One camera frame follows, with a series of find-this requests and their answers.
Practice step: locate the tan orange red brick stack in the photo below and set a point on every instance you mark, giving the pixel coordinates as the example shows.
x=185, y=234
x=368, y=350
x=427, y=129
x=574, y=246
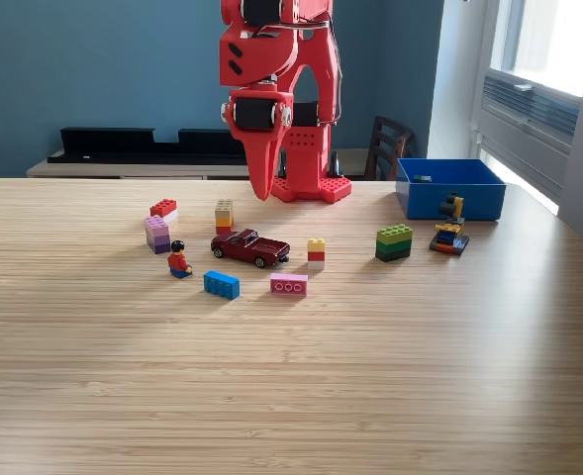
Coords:
x=224, y=218

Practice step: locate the small white window latch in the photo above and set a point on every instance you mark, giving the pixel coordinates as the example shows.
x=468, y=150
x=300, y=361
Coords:
x=523, y=87

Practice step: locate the blue plastic bin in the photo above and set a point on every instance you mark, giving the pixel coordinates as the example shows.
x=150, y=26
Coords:
x=469, y=203

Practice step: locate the blue brick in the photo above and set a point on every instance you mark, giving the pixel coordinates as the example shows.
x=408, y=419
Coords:
x=222, y=286

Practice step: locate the white window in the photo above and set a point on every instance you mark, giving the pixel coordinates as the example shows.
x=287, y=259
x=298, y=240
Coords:
x=553, y=39

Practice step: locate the green brick stack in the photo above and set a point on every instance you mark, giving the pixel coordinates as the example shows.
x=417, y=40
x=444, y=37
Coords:
x=394, y=242

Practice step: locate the small yellow toy digger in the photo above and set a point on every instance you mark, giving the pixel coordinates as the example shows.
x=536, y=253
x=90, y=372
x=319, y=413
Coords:
x=449, y=232

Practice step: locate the yellow red white brick stack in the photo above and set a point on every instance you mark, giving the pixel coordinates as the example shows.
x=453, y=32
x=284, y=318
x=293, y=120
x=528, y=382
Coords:
x=316, y=255

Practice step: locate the dark red toy pickup car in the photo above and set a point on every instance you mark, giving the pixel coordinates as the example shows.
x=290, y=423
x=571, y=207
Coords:
x=249, y=247

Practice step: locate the pink purple brick stack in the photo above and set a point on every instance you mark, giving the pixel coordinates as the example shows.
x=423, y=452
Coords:
x=157, y=235

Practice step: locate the pale wooden sideboard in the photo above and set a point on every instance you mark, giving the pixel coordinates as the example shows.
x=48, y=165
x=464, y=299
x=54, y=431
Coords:
x=98, y=169

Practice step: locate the dark grey brick stack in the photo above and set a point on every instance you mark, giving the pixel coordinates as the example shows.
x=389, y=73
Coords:
x=422, y=178

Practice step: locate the grey vent grille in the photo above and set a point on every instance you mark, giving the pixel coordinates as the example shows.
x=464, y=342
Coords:
x=543, y=111

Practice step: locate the dark wooden chair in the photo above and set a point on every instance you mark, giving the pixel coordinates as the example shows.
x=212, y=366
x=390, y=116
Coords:
x=387, y=143

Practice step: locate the black table clamp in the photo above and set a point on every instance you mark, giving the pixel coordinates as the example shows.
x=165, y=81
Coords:
x=335, y=165
x=283, y=169

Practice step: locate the toy figure red shirt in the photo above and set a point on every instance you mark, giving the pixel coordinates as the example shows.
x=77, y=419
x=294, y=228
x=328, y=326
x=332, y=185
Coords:
x=177, y=261

